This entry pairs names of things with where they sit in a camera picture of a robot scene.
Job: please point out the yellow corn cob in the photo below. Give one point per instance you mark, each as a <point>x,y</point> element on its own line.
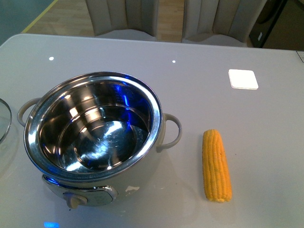
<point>216,178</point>

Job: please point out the glass pot lid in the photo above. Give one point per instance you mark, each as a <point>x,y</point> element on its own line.
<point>5,119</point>

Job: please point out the white electric cooking pot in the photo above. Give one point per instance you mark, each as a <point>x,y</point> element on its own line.
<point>96,138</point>

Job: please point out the left beige chair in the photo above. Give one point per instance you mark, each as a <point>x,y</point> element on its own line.
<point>124,19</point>

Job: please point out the beige chair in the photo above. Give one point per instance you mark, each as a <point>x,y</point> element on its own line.
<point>220,22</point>
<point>124,19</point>

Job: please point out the right beige chair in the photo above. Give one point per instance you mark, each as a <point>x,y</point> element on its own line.
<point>220,22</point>

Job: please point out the dark cabinet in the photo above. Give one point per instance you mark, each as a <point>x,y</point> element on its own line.
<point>280,25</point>

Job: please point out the sticker on table edge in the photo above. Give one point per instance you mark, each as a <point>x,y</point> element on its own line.
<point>301,55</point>

